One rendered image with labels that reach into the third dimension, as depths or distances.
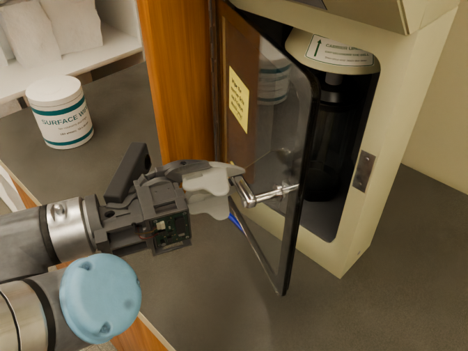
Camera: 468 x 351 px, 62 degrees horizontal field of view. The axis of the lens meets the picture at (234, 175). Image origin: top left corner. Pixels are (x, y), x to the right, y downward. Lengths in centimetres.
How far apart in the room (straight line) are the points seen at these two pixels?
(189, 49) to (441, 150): 64
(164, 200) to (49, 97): 62
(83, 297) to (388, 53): 41
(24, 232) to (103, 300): 17
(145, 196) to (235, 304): 32
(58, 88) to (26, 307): 79
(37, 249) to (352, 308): 52
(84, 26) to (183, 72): 97
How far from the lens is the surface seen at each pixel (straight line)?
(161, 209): 48
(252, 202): 52
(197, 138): 83
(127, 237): 50
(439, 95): 100
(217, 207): 55
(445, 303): 82
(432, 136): 104
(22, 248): 50
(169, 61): 71
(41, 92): 108
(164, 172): 51
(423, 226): 93
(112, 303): 37
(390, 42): 51
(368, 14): 46
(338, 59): 58
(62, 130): 108
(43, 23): 159
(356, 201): 64
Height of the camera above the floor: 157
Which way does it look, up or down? 42 degrees down
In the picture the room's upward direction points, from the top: straight up
